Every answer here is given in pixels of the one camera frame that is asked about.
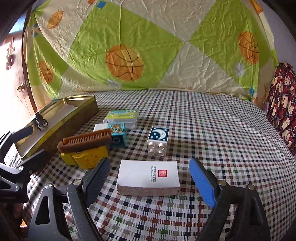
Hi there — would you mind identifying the black hair claw clip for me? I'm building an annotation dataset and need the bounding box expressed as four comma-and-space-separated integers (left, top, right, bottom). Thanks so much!
35, 113, 48, 131

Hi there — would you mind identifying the yellow face toy box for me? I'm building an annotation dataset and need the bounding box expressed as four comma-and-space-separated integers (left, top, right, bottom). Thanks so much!
60, 146, 109, 170

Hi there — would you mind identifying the copper patterned white box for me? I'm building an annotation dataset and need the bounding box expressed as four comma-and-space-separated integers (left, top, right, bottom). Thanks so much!
116, 160, 180, 197

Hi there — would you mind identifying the brown plastic comb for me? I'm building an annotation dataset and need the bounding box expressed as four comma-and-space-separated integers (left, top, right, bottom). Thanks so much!
57, 128, 112, 153

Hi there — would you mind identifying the blue bear toy block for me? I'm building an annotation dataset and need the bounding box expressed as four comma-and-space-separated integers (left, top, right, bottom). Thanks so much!
108, 123, 127, 148

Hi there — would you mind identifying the green label clear plastic case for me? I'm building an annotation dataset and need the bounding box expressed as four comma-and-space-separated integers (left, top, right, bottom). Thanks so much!
103, 109, 138, 130

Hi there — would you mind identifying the white moon toy block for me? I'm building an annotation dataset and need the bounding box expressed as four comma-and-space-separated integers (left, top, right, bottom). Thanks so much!
147, 126, 170, 157

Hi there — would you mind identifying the wooden door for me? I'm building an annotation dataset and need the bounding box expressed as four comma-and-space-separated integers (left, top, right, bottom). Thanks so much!
1, 13, 37, 133

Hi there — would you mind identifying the white paper tin liner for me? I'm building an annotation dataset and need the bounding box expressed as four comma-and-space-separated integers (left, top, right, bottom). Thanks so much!
17, 104, 77, 158

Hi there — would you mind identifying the gold metal tin box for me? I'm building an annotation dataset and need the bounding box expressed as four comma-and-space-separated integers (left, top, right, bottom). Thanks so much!
15, 95, 98, 166

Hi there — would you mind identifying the brass door knob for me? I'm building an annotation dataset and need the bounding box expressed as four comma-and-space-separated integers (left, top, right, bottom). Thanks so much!
17, 83, 26, 92

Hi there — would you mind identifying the small white square block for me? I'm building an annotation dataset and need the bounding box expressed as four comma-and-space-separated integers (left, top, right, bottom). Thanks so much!
93, 123, 108, 132

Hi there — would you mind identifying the basketball print bed sheet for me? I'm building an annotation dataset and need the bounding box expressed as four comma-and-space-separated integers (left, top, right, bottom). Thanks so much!
23, 1, 278, 108

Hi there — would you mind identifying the checkered tablecloth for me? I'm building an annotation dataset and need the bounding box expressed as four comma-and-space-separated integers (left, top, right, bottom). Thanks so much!
23, 89, 296, 241

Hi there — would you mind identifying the red bear print cloth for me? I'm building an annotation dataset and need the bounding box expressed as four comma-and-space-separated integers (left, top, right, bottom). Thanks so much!
266, 63, 296, 155

